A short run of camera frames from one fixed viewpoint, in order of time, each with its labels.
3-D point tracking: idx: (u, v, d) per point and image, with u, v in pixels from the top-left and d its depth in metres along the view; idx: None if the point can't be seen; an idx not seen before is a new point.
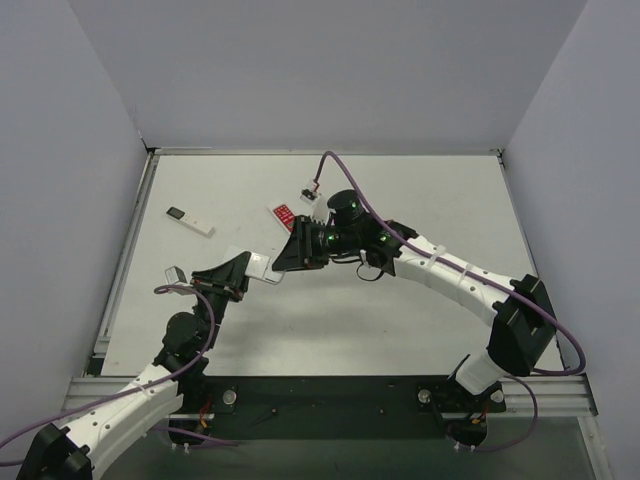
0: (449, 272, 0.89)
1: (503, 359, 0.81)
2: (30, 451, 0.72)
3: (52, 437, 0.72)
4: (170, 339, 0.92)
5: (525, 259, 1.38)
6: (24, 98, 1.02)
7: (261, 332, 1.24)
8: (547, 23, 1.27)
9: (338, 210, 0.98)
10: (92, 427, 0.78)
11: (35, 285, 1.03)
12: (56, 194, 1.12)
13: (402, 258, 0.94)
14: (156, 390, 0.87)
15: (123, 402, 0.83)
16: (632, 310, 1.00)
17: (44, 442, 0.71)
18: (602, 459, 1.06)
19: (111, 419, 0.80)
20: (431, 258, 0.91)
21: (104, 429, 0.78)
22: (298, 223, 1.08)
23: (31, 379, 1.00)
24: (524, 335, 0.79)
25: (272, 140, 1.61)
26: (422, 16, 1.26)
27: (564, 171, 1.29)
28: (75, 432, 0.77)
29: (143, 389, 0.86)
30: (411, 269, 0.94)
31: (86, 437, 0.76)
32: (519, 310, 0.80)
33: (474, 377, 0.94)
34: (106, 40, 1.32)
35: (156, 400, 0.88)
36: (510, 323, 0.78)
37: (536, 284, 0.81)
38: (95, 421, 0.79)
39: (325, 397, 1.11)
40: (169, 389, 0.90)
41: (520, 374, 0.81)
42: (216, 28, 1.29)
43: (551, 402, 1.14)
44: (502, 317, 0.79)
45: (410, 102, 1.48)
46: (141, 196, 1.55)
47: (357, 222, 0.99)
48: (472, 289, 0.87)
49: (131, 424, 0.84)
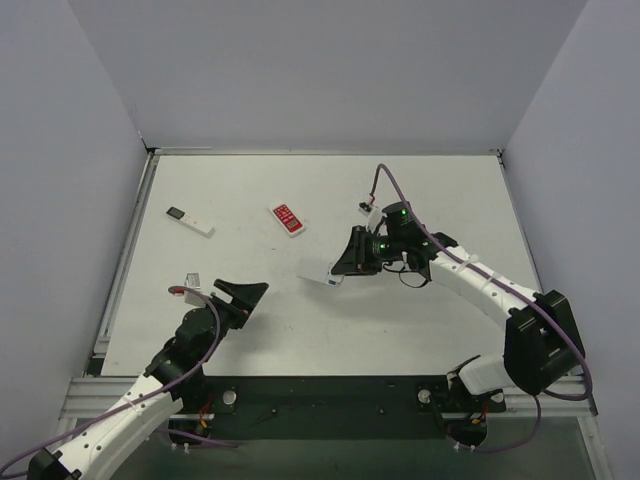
0: (477, 277, 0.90)
1: (520, 371, 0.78)
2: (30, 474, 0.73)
3: (47, 462, 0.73)
4: (181, 330, 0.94)
5: (525, 260, 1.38)
6: (23, 99, 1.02)
7: (260, 332, 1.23)
8: (547, 24, 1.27)
9: (390, 216, 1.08)
10: (83, 449, 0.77)
11: (35, 286, 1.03)
12: (56, 195, 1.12)
13: (438, 261, 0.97)
14: (148, 403, 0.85)
15: (114, 419, 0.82)
16: (633, 311, 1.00)
17: (40, 467, 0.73)
18: (602, 459, 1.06)
19: (102, 439, 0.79)
20: (462, 263, 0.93)
21: (96, 450, 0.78)
22: (354, 233, 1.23)
23: (31, 382, 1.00)
24: (538, 347, 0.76)
25: (271, 141, 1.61)
26: (421, 17, 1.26)
27: (564, 171, 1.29)
28: (66, 456, 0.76)
29: (134, 404, 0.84)
30: (444, 273, 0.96)
31: (78, 460, 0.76)
32: (535, 320, 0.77)
33: (477, 376, 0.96)
34: (105, 40, 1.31)
35: (150, 411, 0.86)
36: (519, 328, 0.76)
37: (559, 300, 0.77)
38: (86, 443, 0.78)
39: (326, 398, 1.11)
40: (161, 400, 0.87)
41: (535, 392, 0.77)
42: (215, 30, 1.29)
43: (551, 401, 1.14)
44: (514, 321, 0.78)
45: (410, 102, 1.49)
46: (141, 196, 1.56)
47: (405, 229, 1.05)
48: (494, 295, 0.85)
49: (127, 437, 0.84)
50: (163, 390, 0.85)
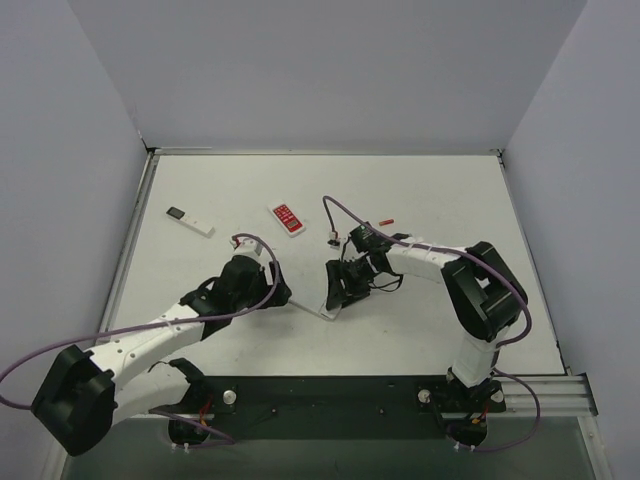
0: (420, 252, 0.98)
1: (468, 320, 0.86)
2: (52, 372, 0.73)
3: (75, 359, 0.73)
4: (230, 264, 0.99)
5: (525, 260, 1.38)
6: (23, 100, 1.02)
7: (259, 333, 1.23)
8: (548, 24, 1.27)
9: (352, 235, 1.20)
10: (117, 354, 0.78)
11: (35, 285, 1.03)
12: (55, 195, 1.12)
13: (391, 252, 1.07)
14: (183, 328, 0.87)
15: (151, 334, 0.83)
16: (632, 312, 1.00)
17: (65, 363, 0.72)
18: (602, 460, 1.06)
19: (136, 349, 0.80)
20: (408, 245, 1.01)
21: (129, 357, 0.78)
22: (329, 267, 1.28)
23: (30, 380, 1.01)
24: (472, 286, 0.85)
25: (271, 140, 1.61)
26: (421, 16, 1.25)
27: (564, 171, 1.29)
28: (99, 357, 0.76)
29: (170, 325, 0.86)
30: (401, 261, 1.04)
31: (111, 362, 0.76)
32: (467, 268, 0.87)
33: (466, 366, 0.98)
34: (106, 41, 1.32)
35: (182, 339, 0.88)
36: (452, 272, 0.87)
37: (487, 248, 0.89)
38: (120, 349, 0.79)
39: (325, 397, 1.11)
40: (194, 331, 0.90)
41: (487, 337, 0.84)
42: (214, 30, 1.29)
43: (550, 401, 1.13)
44: (447, 268, 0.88)
45: (410, 102, 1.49)
46: (141, 195, 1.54)
47: (366, 240, 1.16)
48: (434, 259, 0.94)
49: (155, 358, 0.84)
50: (199, 319, 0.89)
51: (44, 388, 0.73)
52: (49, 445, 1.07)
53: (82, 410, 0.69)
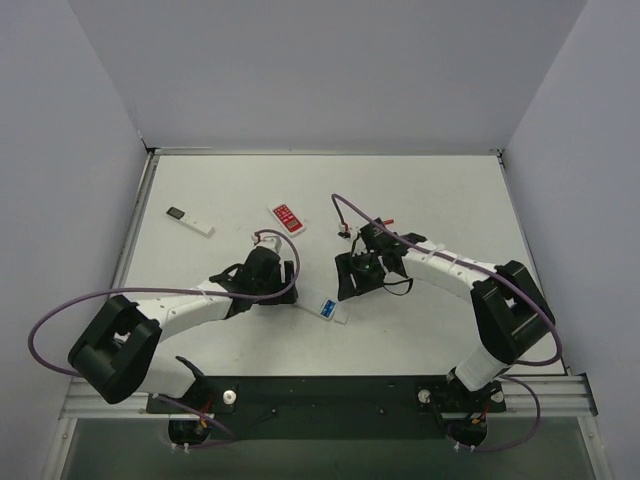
0: (443, 262, 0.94)
1: (493, 343, 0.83)
2: (98, 318, 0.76)
3: (122, 306, 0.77)
4: (255, 252, 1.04)
5: (525, 260, 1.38)
6: (23, 100, 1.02)
7: (260, 333, 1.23)
8: (547, 24, 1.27)
9: (364, 232, 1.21)
10: (159, 308, 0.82)
11: (35, 285, 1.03)
12: (55, 195, 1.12)
13: (408, 256, 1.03)
14: (215, 298, 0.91)
15: (187, 298, 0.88)
16: (632, 312, 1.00)
17: (112, 310, 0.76)
18: (602, 459, 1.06)
19: (176, 307, 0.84)
20: (429, 253, 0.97)
21: (171, 313, 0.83)
22: (338, 261, 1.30)
23: (30, 380, 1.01)
24: (503, 309, 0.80)
25: (271, 140, 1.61)
26: (421, 16, 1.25)
27: (564, 170, 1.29)
28: (145, 307, 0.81)
29: (204, 294, 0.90)
30: (418, 266, 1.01)
31: (155, 314, 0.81)
32: (499, 291, 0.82)
33: (472, 370, 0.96)
34: (105, 41, 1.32)
35: (213, 308, 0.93)
36: (484, 297, 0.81)
37: (519, 268, 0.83)
38: (162, 304, 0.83)
39: (326, 397, 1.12)
40: (223, 304, 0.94)
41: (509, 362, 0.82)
42: (214, 30, 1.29)
43: (550, 401, 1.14)
44: (476, 290, 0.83)
45: (410, 102, 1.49)
46: (141, 195, 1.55)
47: (379, 239, 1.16)
48: (460, 274, 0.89)
49: (187, 322, 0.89)
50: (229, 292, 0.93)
51: (88, 334, 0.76)
52: (49, 444, 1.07)
53: (130, 351, 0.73)
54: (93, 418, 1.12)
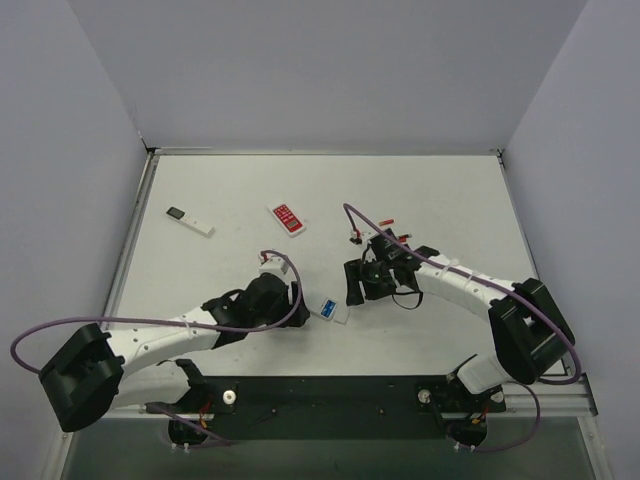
0: (458, 278, 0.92)
1: (512, 363, 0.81)
2: (69, 344, 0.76)
3: (91, 338, 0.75)
4: (259, 281, 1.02)
5: (526, 260, 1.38)
6: (22, 98, 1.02)
7: (260, 333, 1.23)
8: (548, 23, 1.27)
9: (375, 243, 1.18)
10: (132, 343, 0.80)
11: (34, 285, 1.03)
12: (54, 194, 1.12)
13: (422, 271, 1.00)
14: (199, 332, 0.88)
15: (168, 331, 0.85)
16: (632, 313, 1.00)
17: (82, 339, 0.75)
18: (602, 459, 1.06)
19: (151, 342, 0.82)
20: (443, 268, 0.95)
21: (142, 350, 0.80)
22: (347, 267, 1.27)
23: (30, 380, 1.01)
24: (522, 329, 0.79)
25: (271, 140, 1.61)
26: (421, 16, 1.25)
27: (564, 170, 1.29)
28: (116, 341, 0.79)
29: (188, 327, 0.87)
30: (429, 280, 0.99)
31: (125, 349, 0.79)
32: (517, 310, 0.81)
33: (476, 376, 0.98)
34: (105, 40, 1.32)
35: (198, 341, 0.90)
36: (503, 317, 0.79)
37: (537, 286, 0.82)
38: (136, 339, 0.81)
39: (325, 398, 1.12)
40: (210, 336, 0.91)
41: (528, 382, 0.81)
42: (215, 30, 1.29)
43: (551, 401, 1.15)
44: (495, 309, 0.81)
45: (410, 102, 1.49)
46: (141, 196, 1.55)
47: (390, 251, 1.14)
48: (476, 291, 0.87)
49: (165, 354, 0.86)
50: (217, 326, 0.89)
51: (58, 358, 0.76)
52: (50, 445, 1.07)
53: (85, 390, 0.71)
54: None
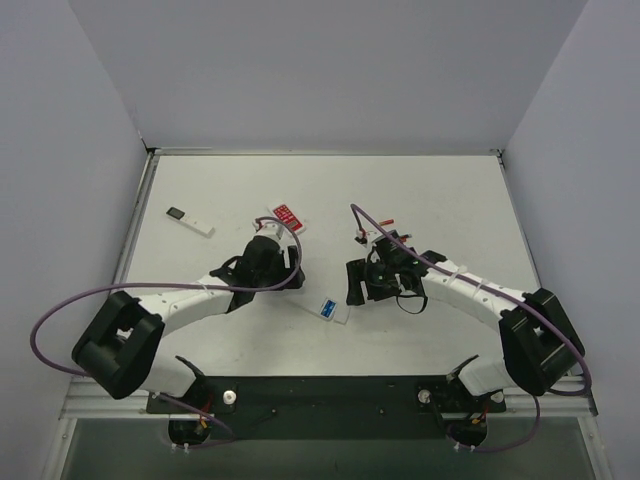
0: (467, 287, 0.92)
1: (521, 375, 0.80)
2: (101, 314, 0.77)
3: (123, 301, 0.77)
4: (253, 244, 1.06)
5: (526, 260, 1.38)
6: (23, 98, 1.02)
7: (260, 332, 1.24)
8: (547, 24, 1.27)
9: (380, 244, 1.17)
10: (162, 303, 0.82)
11: (35, 285, 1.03)
12: (54, 194, 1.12)
13: (429, 276, 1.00)
14: (216, 292, 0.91)
15: (189, 292, 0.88)
16: (631, 313, 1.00)
17: (115, 305, 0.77)
18: (602, 459, 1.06)
19: (178, 301, 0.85)
20: (451, 275, 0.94)
21: (173, 308, 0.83)
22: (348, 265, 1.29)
23: (31, 380, 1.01)
24: (532, 341, 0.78)
25: (271, 140, 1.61)
26: (421, 17, 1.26)
27: (564, 170, 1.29)
28: (147, 302, 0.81)
29: (205, 288, 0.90)
30: (435, 286, 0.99)
31: (159, 308, 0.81)
32: (528, 322, 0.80)
33: (477, 377, 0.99)
34: (105, 41, 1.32)
35: (214, 303, 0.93)
36: (514, 329, 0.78)
37: (547, 297, 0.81)
38: (164, 299, 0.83)
39: (326, 398, 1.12)
40: (225, 296, 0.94)
41: (536, 394, 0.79)
42: (215, 30, 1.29)
43: (551, 401, 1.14)
44: (505, 320, 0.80)
45: (409, 102, 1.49)
46: (141, 196, 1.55)
47: (396, 254, 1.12)
48: (485, 300, 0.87)
49: (189, 317, 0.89)
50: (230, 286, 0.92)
51: (91, 331, 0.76)
52: (49, 445, 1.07)
53: (131, 350, 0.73)
54: (93, 418, 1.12)
